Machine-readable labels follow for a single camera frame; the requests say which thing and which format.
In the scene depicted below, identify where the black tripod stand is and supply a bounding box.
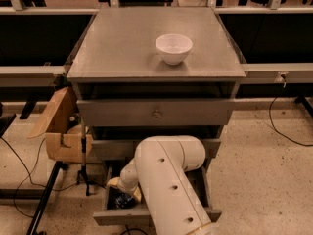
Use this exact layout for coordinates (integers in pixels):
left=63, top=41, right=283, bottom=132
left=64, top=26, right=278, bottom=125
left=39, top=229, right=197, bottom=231
left=76, top=120, right=103, bottom=196

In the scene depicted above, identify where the white ceramic bowl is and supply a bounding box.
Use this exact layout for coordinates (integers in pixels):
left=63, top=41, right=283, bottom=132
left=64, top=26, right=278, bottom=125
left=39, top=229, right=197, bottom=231
left=156, top=34, right=193, bottom=65

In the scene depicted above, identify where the top grey drawer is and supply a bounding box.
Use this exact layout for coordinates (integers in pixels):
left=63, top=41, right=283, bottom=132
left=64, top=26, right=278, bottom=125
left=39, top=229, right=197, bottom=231
left=77, top=99, right=236, bottom=127

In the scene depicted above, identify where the black floor cable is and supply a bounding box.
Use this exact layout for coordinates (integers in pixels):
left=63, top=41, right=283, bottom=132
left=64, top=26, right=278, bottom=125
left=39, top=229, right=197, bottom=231
left=0, top=136, right=79, bottom=219
left=268, top=96, right=313, bottom=148

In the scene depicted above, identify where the black table leg frame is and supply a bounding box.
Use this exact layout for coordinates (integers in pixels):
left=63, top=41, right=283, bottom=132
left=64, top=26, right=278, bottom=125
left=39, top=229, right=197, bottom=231
left=0, top=104, right=67, bottom=235

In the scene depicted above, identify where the black cable under drawer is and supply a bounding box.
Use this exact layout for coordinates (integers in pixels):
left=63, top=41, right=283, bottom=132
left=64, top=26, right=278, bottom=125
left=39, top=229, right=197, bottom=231
left=119, top=224, right=150, bottom=235

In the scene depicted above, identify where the black floor cable right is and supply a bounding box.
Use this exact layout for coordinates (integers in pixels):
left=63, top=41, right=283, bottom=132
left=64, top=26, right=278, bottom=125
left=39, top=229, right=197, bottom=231
left=268, top=96, right=313, bottom=148

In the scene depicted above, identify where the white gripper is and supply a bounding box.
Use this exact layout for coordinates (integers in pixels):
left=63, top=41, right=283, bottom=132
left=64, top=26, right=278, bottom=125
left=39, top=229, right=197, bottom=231
left=107, top=160, right=142, bottom=203

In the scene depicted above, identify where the black floor cable left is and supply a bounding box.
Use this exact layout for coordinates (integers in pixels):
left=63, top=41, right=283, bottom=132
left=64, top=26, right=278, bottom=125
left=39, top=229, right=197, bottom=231
left=0, top=136, right=79, bottom=219

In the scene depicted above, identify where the grey drawer cabinet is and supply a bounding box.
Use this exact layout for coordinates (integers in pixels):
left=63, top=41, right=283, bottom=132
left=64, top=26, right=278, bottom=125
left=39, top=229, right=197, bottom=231
left=67, top=6, right=247, bottom=168

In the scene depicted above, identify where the brown cardboard box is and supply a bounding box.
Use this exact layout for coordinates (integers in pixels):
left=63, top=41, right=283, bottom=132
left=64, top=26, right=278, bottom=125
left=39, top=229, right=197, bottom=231
left=28, top=87, right=82, bottom=163

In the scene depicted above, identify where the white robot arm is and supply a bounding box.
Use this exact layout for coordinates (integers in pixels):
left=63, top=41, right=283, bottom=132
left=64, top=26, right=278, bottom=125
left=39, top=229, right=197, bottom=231
left=108, top=136, right=216, bottom=235

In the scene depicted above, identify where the grey metal rail left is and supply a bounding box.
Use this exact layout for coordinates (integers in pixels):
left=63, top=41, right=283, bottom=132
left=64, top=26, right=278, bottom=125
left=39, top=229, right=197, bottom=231
left=0, top=8, right=97, bottom=87

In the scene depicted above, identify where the bottom grey drawer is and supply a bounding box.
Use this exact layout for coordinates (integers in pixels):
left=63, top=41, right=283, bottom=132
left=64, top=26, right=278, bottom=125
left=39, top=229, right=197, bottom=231
left=93, top=166, right=222, bottom=227

